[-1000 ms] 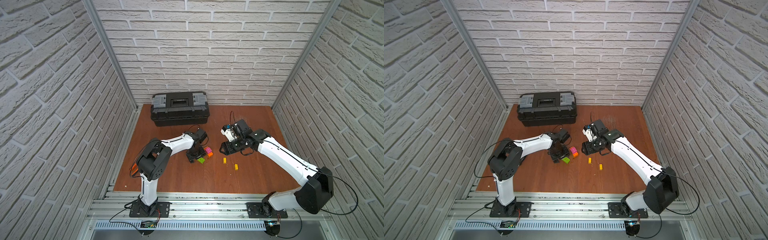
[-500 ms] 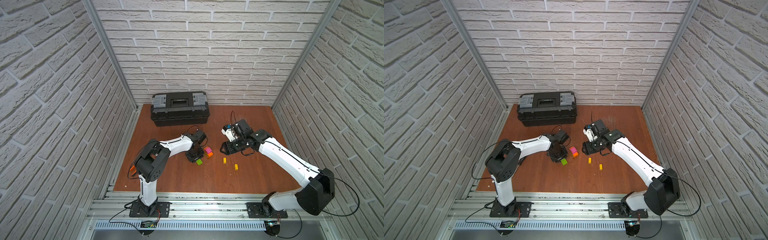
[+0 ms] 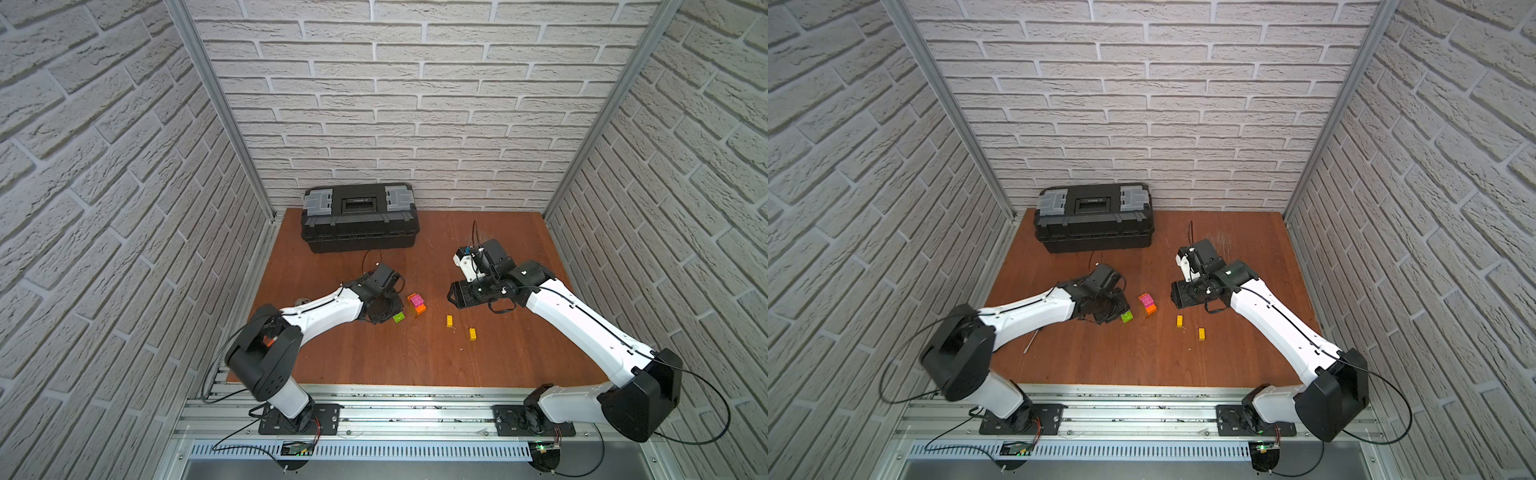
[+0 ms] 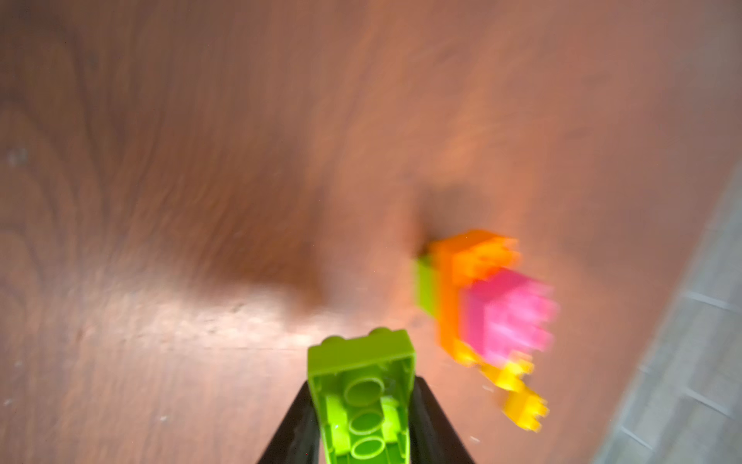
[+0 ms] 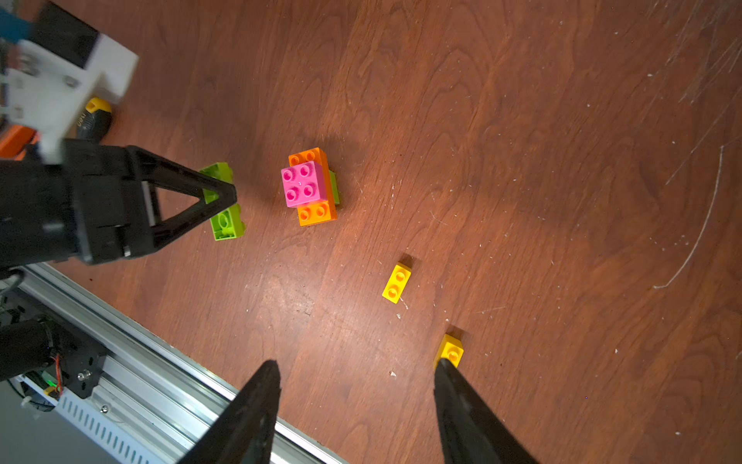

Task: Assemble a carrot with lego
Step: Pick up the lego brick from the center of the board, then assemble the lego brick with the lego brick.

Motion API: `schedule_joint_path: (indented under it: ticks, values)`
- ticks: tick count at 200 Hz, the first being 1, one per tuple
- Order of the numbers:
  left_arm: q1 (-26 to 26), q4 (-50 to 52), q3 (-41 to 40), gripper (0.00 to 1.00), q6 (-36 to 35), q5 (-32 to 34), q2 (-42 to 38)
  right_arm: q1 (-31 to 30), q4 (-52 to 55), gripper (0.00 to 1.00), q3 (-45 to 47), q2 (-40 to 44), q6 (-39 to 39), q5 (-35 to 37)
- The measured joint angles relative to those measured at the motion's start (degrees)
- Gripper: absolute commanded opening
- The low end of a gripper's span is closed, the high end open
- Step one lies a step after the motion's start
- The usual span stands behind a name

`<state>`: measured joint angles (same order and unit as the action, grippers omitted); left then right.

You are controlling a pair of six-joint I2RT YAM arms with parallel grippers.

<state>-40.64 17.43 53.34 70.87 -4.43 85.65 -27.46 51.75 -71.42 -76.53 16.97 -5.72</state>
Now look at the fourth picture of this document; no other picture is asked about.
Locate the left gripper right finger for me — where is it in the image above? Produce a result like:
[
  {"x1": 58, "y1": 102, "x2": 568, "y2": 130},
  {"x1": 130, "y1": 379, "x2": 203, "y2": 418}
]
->
[{"x1": 409, "y1": 376, "x2": 475, "y2": 464}]

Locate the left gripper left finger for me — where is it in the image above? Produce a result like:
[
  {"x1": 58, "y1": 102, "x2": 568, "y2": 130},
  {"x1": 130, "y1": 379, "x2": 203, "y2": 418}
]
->
[{"x1": 257, "y1": 382, "x2": 321, "y2": 464}]

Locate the green long lego brick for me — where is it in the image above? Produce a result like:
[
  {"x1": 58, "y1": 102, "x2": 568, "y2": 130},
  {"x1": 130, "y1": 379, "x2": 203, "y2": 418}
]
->
[{"x1": 307, "y1": 328, "x2": 417, "y2": 464}]

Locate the pink lego brick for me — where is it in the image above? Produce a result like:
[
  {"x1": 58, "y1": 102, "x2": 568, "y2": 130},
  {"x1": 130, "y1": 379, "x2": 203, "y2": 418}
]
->
[{"x1": 460, "y1": 268, "x2": 558, "y2": 367}]

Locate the small green lego brick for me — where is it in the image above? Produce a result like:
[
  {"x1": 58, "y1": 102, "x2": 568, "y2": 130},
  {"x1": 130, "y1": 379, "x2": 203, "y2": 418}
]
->
[{"x1": 415, "y1": 253, "x2": 438, "y2": 318}]

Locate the yellow small lego brick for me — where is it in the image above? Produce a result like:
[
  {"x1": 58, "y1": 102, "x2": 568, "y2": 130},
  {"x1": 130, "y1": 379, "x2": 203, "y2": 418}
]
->
[
  {"x1": 502, "y1": 387, "x2": 549, "y2": 432},
  {"x1": 454, "y1": 340, "x2": 534, "y2": 392}
]

